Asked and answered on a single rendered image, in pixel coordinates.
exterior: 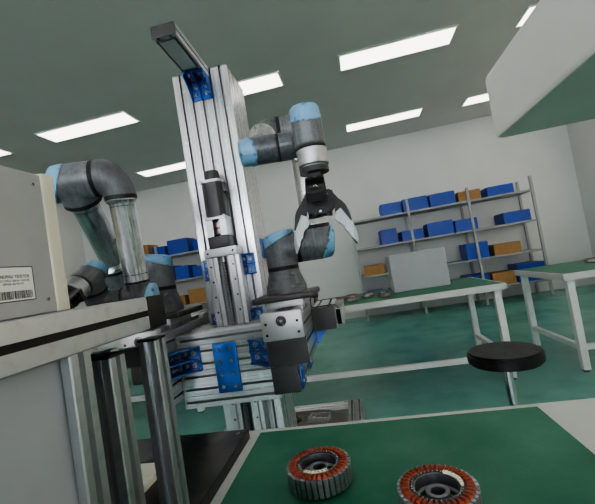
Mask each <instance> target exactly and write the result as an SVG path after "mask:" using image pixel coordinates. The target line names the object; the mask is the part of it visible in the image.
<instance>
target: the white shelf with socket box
mask: <svg viewBox="0 0 595 504"><path fill-rule="evenodd" d="M486 87H487V92H488V97H489V102H490V107H491V112H492V118H493V123H494V128H495V133H496V136H497V137H500V138H504V137H509V136H514V135H519V134H523V133H528V132H533V131H538V130H543V129H548V128H553V127H557V126H562V125H567V124H572V123H577V122H582V121H586V120H591V119H595V0H540V1H539V2H538V4H537V5H536V7H535V8H534V9H533V11H532V12H531V14H530V15H529V17H528V18H527V19H526V21H525V22H524V24H523V25H522V27H521V28H520V29H519V31H518V32H517V34H516V35H515V37H514V38H513V39H512V41H511V42H510V44H509V45H508V47H507V48H506V49H505V51H504V52H503V54H502V55H501V57H500V58H499V59H498V61H497V62H496V64H495V65H494V67H493V68H492V69H491V71H490V72H489V74H488V75H487V77H486Z"/></svg>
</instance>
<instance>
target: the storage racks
mask: <svg viewBox="0 0 595 504"><path fill-rule="evenodd" d="M528 181H529V186H530V189H527V190H522V191H520V187H519V182H515V185H516V190H517V191H516V192H511V193H505V194H500V195H494V196H489V197H483V198H478V199H472V200H470V197H469V192H468V187H466V188H465V193H466V198H467V201H462V202H456V203H451V204H445V205H440V206H434V207H429V208H423V209H418V210H412V211H409V205H408V200H407V199H405V204H406V209H407V212H402V213H396V214H391V215H385V216H380V217H374V218H369V219H363V220H358V221H353V223H354V225H360V224H366V223H371V222H377V221H382V220H388V219H393V218H399V217H404V220H405V226H406V231H407V230H409V228H408V223H407V217H406V216H408V220H409V226H410V231H411V237H412V240H408V241H403V242H397V243H391V244H385V245H379V246H373V247H367V248H362V249H357V247H356V242H355V241H354V240H353V243H354V249H355V255H356V260H357V266H358V272H359V278H360V283H361V289H362V293H364V287H363V281H362V279H365V278H371V277H377V276H384V275H389V274H388V272H385V273H384V274H378V275H371V276H365V275H363V276H362V275H361V270H360V264H359V258H358V252H357V251H363V250H369V249H375V248H381V247H387V246H393V245H399V244H404V243H409V248H410V253H411V252H413V250H412V245H411V242H413V248H414V252H417V249H416V244H415V242H416V241H422V240H428V239H434V238H440V237H446V236H452V235H457V234H463V233H464V234H465V239H466V244H469V239H468V234H467V233H469V232H473V236H474V241H475V246H476V252H477V257H478V259H473V260H458V261H451V262H447V265H453V264H460V263H466V262H470V266H471V271H472V274H473V273H475V271H474V266H473V261H478V262H479V267H480V273H481V278H482V279H485V276H484V271H483V266H482V261H481V260H485V259H492V258H498V257H504V256H511V255H517V254H523V253H529V257H530V261H532V260H534V259H533V254H532V252H536V251H542V252H543V257H544V263H545V266H546V265H549V263H548V258H547V253H546V248H545V243H544V238H543V233H542V228H541V223H540V217H539V212H538V207H537V202H536V197H535V192H534V187H533V182H532V177H531V175H530V176H528ZM530 191H531V196H532V201H533V207H534V212H535V217H536V219H531V220H526V221H520V222H514V223H508V224H502V225H496V226H490V227H485V228H479V229H475V223H474V218H473V213H472V208H471V204H476V203H481V202H487V201H493V200H498V199H504V198H509V197H515V196H518V200H519V205H520V210H523V209H524V208H523V203H522V198H521V195H522V194H525V193H527V192H530ZM465 205H468V209H469V214H470V219H471V225H472V230H467V231H461V232H455V233H449V234H444V235H438V236H432V237H426V238H420V239H415V238H414V233H413V227H412V222H411V216H410V215H415V214H421V213H426V212H432V211H437V210H443V209H448V208H454V207H460V212H461V218H462V219H465V218H464V212H463V207H462V206H465ZM532 221H536V222H537V227H538V232H539V237H540V242H541V247H542V248H541V249H531V244H530V239H529V234H528V228H527V222H532ZM522 223H523V226H524V231H525V236H526V241H527V246H528V249H527V250H522V252H517V253H510V254H504V255H498V256H490V257H485V258H481V255H480V250H479V245H478V239H477V234H476V231H481V230H487V229H493V228H499V227H505V226H510V225H516V224H522ZM195 254H199V250H194V251H189V252H183V253H178V254H172V255H169V256H171V258H172V259H173V258H178V257H184V256H189V255H195ZM198 278H203V276H198V277H192V278H186V279H180V280H175V281H176V282H181V281H187V280H192V279H198ZM543 281H548V283H549V288H550V293H551V296H554V295H555V294H554V289H553V284H552V280H551V279H542V280H535V281H529V283H535V287H536V292H537V293H540V290H539V285H538V282H543ZM484 294H485V299H486V305H490V303H489V298H488V292H484ZM206 303H207V302H201V303H195V304H187V305H184V307H187V306H193V305H199V304H206Z"/></svg>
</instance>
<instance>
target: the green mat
mask: <svg viewBox="0 0 595 504"><path fill-rule="evenodd" d="M316 446H318V447H320V446H332V447H337V448H340V449H342V450H344V451H345V452H347V453H348V454H349V456H350V460H351V466H352V472H353V480H352V482H351V484H350V485H349V486H348V488H346V489H345V490H344V491H343V492H341V493H339V494H337V495H335V496H333V497H330V498H326V497H325V499H320V497H319V500H309V499H303V498H300V497H298V496H296V495H295V494H293V493H292V491H290V488H289V484H288V478H287V472H286V467H287V464H288V462H289V461H290V459H291V458H293V457H294V456H295V455H296V454H298V453H299V452H302V451H303V450H306V449H308V448H309V449H310V448H311V447H314V449H315V447H316ZM424 464H427V465H428V464H433V466H434V464H439V465H440V464H444V465H450V466H454V467H456V468H459V469H462V470H464V472H467V473H469V475H472V476H473V477H474V478H475V479H476V480H477V482H478V484H479V487H480V491H481V496H482V501H483V504H595V454H594V453H593V452H591V451H590V450H589V449H588V448H587V447H585V446H584V445H583V444H582V443H581V442H579V441H578V440H577V439H576V438H575V437H573V436H572V435H571V434H570V433H569V432H567V431H566V430H565V429H564V428H563V427H561V426H560V425H559V424H558V423H557V422H555V421H554V420H553V419H552V418H551V417H549V416H548V415H547V414H546V413H545V412H543V411H542V410H541V409H540V408H539V407H537V406H536V407H525V408H515V409H504V410H493V411H483V412H472V413H462V414H451V415H441V416H430V417H419V418H409V419H398V420H388V421H377V422H367V423H356V424H346V425H335V426H324V427H314V428H303V429H293V430H282V431H272V432H261V433H260V435H259V436H258V438H257V440H256V442H255V444H254V445H253V447H252V449H251V451H250V452H249V454H248V456H247V458H246V459H245V461H244V463H243V465H242V467H241V468H240V470H239V472H238V474H237V475H236V477H235V479H234V481H233V482H232V484H231V486H230V488H229V489H228V491H227V493H226V495H225V497H224V498H223V500H222V502H221V504H399V498H398V493H397V482H398V479H400V476H401V475H402V474H403V473H405V472H406V471H408V470H409V469H411V468H414V467H417V466H419V465H421V466H422V465H424Z"/></svg>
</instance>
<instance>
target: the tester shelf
mask: <svg viewBox="0 0 595 504"><path fill-rule="evenodd" d="M165 324H167V320H166V313H165V307H164V300H163V294H158V295H153V296H147V297H141V298H135V299H129V300H123V301H117V302H111V303H105V304H99V305H93V306H87V307H81V308H75V309H69V310H64V311H58V312H52V313H46V314H40V315H34V316H28V317H22V318H17V319H11V320H5V321H0V380H2V379H5V378H8V377H11V376H14V375H17V374H20V373H22V372H25V371H28V370H31V369H34V368H37V367H40V366H43V365H46V364H49V363H52V362H55V361H58V360H61V359H64V358H67V357H70V356H73V355H75V354H78V353H81V352H84V351H87V350H90V349H93V348H96V347H99V346H102V345H105V344H108V343H111V342H114V341H117V340H120V339H123V338H126V337H128V336H131V335H134V334H137V333H140V332H143V331H146V330H149V329H153V328H156V327H159V326H162V325H165Z"/></svg>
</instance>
